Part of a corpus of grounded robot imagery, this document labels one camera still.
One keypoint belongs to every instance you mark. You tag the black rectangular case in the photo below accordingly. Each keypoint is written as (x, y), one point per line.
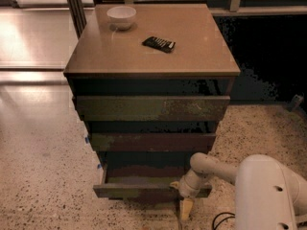
(159, 44)

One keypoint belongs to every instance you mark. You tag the middle drawer front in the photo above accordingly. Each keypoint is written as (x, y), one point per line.
(152, 141)

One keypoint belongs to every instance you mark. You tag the drawer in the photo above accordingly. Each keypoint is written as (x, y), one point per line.
(152, 141)
(151, 108)
(144, 182)

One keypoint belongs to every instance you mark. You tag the top drawer front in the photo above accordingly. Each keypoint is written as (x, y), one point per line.
(151, 108)

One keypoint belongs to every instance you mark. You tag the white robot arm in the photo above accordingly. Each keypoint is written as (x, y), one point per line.
(268, 195)

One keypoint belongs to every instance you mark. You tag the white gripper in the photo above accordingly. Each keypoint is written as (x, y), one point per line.
(185, 188)

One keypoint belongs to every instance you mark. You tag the brown drawer cabinet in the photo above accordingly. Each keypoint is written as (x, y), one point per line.
(108, 62)

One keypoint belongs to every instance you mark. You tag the white bowl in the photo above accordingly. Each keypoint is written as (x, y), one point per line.
(121, 17)

